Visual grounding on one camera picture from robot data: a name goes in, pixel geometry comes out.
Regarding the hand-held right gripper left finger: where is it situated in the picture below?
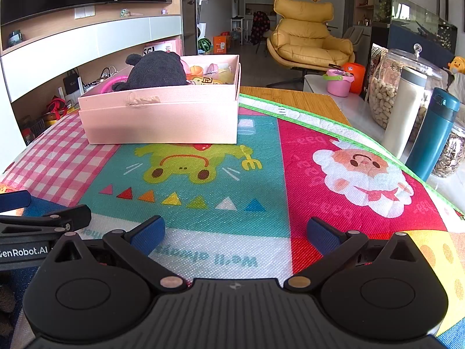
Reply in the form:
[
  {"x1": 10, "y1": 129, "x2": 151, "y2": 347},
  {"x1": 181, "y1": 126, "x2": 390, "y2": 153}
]
[{"x1": 54, "y1": 216, "x2": 187, "y2": 293}]

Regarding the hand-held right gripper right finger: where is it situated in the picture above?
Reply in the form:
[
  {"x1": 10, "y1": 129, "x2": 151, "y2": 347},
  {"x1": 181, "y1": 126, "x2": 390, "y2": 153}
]
[{"x1": 283, "y1": 217, "x2": 416, "y2": 293}]

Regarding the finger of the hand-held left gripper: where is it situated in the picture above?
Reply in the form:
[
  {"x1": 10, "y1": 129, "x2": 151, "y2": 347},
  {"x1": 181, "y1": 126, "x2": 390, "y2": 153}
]
[
  {"x1": 0, "y1": 190, "x2": 32, "y2": 213},
  {"x1": 0, "y1": 204, "x2": 92, "y2": 236}
]

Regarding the pink cardboard box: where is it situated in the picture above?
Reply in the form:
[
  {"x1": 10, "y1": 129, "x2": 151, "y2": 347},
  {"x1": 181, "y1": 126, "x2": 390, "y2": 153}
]
[{"x1": 78, "y1": 54, "x2": 241, "y2": 145}]

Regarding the black plush toy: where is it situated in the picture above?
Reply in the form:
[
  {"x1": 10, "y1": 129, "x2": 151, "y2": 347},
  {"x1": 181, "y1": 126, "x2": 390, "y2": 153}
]
[{"x1": 111, "y1": 51, "x2": 187, "y2": 92}]

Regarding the person's left hand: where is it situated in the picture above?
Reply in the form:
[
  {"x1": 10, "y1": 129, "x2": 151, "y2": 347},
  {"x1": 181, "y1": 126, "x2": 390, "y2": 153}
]
[{"x1": 0, "y1": 283, "x2": 17, "y2": 337}]

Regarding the colourful cartoon play mat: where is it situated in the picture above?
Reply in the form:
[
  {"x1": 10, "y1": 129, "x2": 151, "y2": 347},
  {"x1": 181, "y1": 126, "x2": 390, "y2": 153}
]
[{"x1": 0, "y1": 92, "x2": 465, "y2": 348}]

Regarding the black router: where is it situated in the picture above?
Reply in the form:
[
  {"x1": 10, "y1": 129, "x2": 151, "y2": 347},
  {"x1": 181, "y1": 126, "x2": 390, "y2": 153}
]
[{"x1": 63, "y1": 69, "x2": 85, "y2": 107}]

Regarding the white thermos bottle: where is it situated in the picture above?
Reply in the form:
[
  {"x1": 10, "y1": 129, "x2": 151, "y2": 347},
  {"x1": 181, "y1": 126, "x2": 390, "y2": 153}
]
[{"x1": 383, "y1": 66, "x2": 428, "y2": 160}]

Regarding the teal thermos bottle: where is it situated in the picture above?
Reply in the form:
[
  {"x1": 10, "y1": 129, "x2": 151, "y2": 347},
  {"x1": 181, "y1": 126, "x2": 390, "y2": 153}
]
[{"x1": 405, "y1": 87, "x2": 461, "y2": 182}]

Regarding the glass jar of nuts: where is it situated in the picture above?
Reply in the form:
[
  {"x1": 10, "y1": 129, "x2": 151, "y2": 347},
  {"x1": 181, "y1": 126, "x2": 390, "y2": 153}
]
[{"x1": 369, "y1": 44, "x2": 453, "y2": 131}]

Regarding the pink toy bucket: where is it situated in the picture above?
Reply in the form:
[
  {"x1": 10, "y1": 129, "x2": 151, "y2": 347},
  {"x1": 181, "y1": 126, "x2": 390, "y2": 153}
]
[{"x1": 323, "y1": 69, "x2": 355, "y2": 97}]

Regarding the glass jar of seeds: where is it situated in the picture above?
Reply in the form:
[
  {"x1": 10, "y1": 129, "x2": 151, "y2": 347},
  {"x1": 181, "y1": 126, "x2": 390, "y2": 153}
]
[{"x1": 430, "y1": 122, "x2": 465, "y2": 179}]

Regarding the orange plastic container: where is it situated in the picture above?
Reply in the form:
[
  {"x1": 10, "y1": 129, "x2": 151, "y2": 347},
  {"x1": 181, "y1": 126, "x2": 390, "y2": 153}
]
[{"x1": 341, "y1": 63, "x2": 366, "y2": 94}]

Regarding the wooden television cabinet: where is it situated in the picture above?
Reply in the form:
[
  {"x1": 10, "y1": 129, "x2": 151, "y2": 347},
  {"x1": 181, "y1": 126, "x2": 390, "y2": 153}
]
[{"x1": 0, "y1": 0, "x2": 184, "y2": 146}]

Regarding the white and pink parcel box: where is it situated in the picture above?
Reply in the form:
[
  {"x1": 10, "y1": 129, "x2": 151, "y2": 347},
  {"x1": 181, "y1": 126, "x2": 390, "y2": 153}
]
[{"x1": 142, "y1": 39, "x2": 182, "y2": 57}]

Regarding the yellow lounge armchair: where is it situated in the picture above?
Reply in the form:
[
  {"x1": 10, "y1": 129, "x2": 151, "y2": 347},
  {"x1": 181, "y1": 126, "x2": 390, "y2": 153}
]
[{"x1": 266, "y1": 0, "x2": 356, "y2": 78}]

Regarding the orange cardboard box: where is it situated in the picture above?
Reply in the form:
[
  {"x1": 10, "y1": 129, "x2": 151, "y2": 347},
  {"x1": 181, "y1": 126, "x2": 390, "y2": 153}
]
[{"x1": 213, "y1": 35, "x2": 230, "y2": 55}]

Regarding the chair with dotted blanket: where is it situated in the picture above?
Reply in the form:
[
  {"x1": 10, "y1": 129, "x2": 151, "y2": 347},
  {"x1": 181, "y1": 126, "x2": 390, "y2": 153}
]
[{"x1": 251, "y1": 11, "x2": 271, "y2": 47}]

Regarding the white stick vacuum cleaner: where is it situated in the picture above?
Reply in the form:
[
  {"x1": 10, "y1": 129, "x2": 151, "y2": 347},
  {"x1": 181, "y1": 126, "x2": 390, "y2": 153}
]
[{"x1": 195, "y1": 0, "x2": 211, "y2": 56}]

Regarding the glass fish tank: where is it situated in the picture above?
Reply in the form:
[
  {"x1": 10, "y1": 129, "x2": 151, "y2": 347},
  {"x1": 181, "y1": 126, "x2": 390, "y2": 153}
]
[{"x1": 372, "y1": 0, "x2": 458, "y2": 52}]

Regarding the pink plastic ring toy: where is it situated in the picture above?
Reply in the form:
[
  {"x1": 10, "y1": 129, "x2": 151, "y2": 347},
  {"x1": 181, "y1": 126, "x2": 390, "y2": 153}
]
[{"x1": 100, "y1": 76, "x2": 128, "y2": 94}]

